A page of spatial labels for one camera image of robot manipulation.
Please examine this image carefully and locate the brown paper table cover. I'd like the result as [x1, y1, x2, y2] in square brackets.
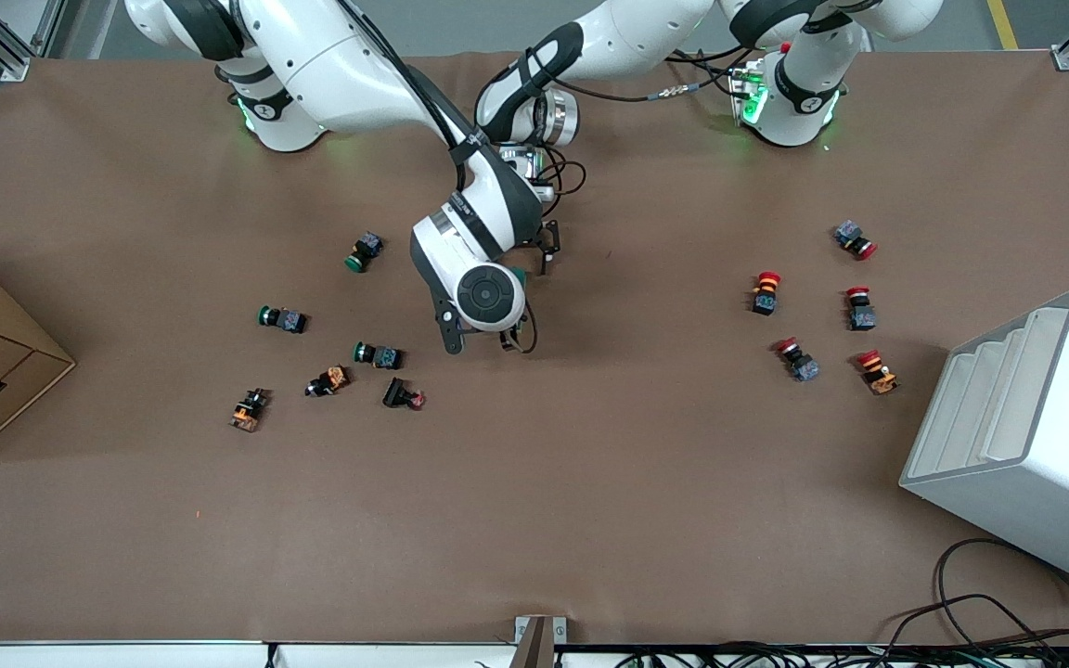
[0, 48, 1069, 646]

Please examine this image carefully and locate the red emergency stop blue block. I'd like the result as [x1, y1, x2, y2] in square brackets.
[833, 220, 878, 261]
[773, 337, 821, 383]
[845, 286, 877, 332]

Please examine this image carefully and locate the red emergency stop orange block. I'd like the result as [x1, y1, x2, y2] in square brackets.
[856, 349, 900, 396]

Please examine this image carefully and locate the white slotted rack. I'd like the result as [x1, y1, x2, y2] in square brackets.
[899, 287, 1069, 597]

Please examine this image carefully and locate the green push button switch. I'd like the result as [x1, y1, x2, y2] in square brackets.
[257, 304, 309, 335]
[344, 232, 384, 274]
[353, 341, 403, 370]

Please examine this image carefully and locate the black switch red tip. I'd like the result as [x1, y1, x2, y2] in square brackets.
[381, 376, 427, 411]

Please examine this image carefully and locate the black button orange block switch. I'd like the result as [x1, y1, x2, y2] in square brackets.
[305, 366, 351, 398]
[229, 388, 272, 433]

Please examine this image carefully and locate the black base cable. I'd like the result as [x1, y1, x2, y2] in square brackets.
[664, 45, 749, 83]

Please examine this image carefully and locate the metal table edge bracket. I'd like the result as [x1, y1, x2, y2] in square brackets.
[514, 615, 568, 668]

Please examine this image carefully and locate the black cable bundle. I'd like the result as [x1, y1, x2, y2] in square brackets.
[613, 640, 1069, 668]

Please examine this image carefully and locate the black looped cable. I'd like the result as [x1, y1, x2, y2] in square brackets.
[887, 538, 1069, 650]

